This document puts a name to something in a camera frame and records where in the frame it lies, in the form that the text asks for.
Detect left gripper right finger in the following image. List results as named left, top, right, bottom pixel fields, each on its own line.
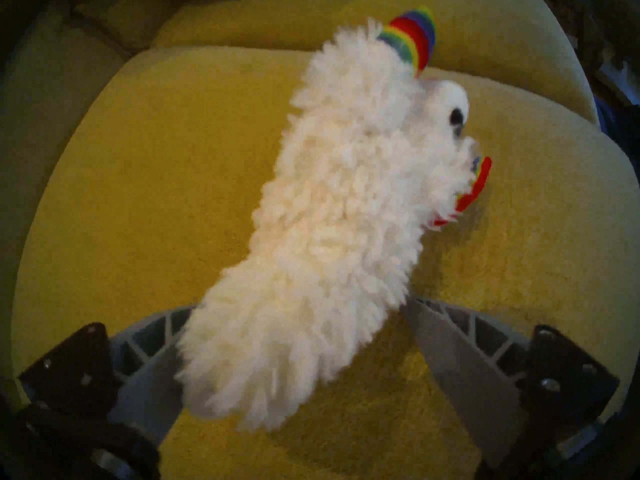
left=400, top=296, right=622, bottom=469

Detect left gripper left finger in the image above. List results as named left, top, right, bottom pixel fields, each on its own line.
left=17, top=305, right=197, bottom=450

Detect white lamb toy rainbow ears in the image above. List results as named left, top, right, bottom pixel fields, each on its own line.
left=175, top=6, right=493, bottom=432

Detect yellow sofa seat cushion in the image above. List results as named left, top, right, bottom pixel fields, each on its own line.
left=150, top=0, right=601, bottom=125
left=10, top=46, right=640, bottom=480

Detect yellow sofa back cushion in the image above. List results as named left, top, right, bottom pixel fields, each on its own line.
left=0, top=0, right=133, bottom=285

